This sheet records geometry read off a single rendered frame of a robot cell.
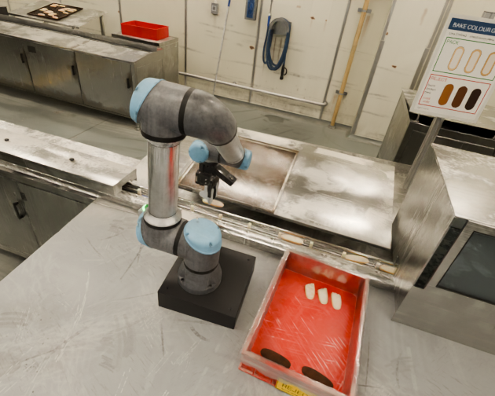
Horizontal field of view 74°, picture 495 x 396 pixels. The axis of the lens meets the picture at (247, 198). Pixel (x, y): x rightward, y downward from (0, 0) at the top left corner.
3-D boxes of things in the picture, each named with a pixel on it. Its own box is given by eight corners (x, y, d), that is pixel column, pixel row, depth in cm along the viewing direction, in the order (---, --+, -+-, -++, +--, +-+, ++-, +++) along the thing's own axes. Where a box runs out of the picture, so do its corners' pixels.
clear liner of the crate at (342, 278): (232, 371, 96) (236, 353, 91) (281, 262, 134) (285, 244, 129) (346, 425, 88) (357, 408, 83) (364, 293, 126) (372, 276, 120)
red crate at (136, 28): (121, 34, 425) (119, 23, 417) (135, 30, 454) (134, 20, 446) (156, 40, 418) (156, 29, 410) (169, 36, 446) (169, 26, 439)
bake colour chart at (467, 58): (409, 111, 170) (450, 12, 144) (408, 111, 171) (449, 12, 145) (475, 123, 166) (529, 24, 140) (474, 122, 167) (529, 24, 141)
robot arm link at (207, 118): (240, 91, 74) (255, 148, 122) (194, 79, 75) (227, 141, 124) (225, 139, 73) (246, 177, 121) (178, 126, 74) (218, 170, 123)
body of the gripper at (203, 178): (202, 176, 145) (203, 152, 138) (220, 181, 143) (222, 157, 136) (194, 185, 139) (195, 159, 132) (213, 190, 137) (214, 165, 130)
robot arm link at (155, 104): (176, 265, 104) (184, 96, 72) (133, 251, 106) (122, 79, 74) (191, 240, 113) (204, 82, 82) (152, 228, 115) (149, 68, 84)
